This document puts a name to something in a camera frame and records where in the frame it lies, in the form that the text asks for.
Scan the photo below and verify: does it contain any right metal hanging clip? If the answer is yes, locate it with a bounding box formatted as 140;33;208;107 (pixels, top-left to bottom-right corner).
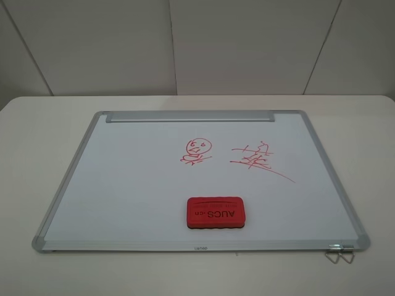
339;245;356;265

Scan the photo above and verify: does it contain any left metal hanging clip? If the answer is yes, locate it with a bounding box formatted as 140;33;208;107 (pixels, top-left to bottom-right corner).
325;244;343;264

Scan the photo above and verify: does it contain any metal hanging clip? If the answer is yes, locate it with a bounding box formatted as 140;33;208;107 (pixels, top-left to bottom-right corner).
325;244;343;264
339;245;356;265

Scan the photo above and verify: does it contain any red whiteboard eraser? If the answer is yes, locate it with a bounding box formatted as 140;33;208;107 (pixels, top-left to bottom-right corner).
186;197;246;229

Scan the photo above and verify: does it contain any white aluminium-framed whiteboard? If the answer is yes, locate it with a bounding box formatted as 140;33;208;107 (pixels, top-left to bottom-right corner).
32;110;370;252

